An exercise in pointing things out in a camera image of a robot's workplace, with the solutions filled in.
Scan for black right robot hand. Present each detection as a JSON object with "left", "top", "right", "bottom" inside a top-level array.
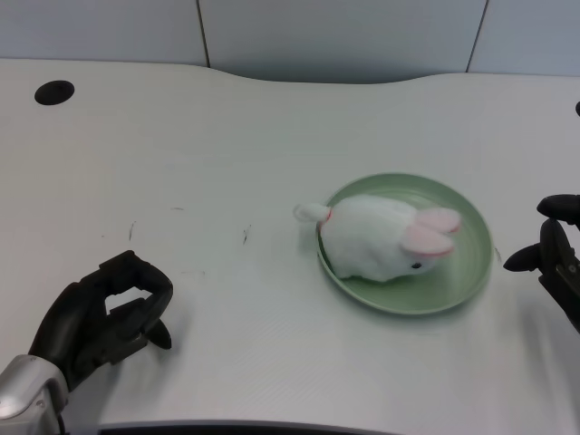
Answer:
[{"left": 503, "top": 194, "right": 580, "bottom": 336}]

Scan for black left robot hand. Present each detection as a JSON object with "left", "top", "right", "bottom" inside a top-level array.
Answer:
[{"left": 27, "top": 250, "right": 175, "bottom": 393}]

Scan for white plush rabbit doll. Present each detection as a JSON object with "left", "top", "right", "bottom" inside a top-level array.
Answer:
[{"left": 293, "top": 194, "right": 462, "bottom": 281}]

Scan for green round plate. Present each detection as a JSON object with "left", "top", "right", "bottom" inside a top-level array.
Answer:
[{"left": 315, "top": 171, "right": 494, "bottom": 317}]

